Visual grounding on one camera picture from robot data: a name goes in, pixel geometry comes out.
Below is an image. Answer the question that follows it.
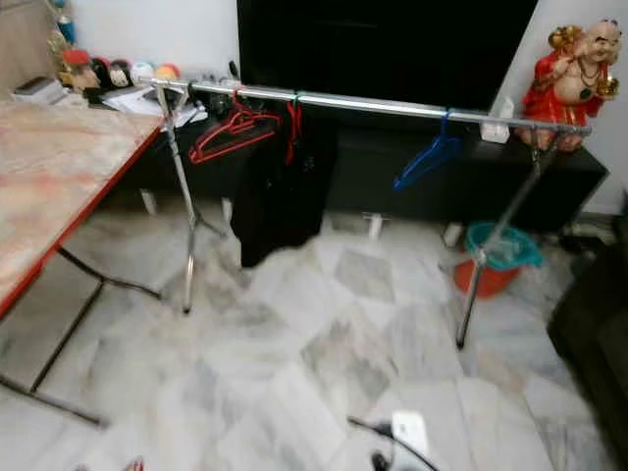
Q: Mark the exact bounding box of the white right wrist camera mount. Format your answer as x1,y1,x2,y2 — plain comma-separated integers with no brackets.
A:
391,410,431,471

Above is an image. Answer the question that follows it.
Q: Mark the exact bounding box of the marble-pattern folding table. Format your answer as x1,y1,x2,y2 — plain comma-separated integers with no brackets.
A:
0,98,166,428

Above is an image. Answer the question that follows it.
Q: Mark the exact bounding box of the red-capped figurine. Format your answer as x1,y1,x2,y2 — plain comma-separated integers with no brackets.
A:
62,47,94,94

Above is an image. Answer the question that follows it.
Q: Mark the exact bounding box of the silver clothes rack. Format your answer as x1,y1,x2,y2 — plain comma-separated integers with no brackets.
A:
144,78,595,349

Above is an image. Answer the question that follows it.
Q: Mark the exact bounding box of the black television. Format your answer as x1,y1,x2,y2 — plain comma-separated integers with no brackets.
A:
235,0,541,111

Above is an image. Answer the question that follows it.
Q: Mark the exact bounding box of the red hanger with green hook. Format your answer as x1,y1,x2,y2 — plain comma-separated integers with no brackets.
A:
285,93,303,163

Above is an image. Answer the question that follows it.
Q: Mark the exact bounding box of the red bin with teal bag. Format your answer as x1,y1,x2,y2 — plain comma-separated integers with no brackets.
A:
453,221,544,298

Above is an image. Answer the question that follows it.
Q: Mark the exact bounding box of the red laughing Buddha statue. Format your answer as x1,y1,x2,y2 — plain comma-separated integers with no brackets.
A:
522,18,621,151

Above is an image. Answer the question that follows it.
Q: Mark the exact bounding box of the blue plastic hanger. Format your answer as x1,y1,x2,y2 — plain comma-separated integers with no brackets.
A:
392,110,464,190

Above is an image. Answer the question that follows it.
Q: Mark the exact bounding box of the black TV console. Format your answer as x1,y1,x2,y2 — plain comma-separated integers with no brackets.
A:
118,93,609,236

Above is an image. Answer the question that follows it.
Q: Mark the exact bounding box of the white tissue box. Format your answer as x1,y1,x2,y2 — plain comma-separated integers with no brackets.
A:
481,95,516,143

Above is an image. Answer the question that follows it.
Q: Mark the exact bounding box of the dark grey sofa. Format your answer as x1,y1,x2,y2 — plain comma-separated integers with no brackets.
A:
547,216,628,393

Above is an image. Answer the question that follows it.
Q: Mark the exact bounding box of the black t-shirt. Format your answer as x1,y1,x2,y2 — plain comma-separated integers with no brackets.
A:
229,103,340,268

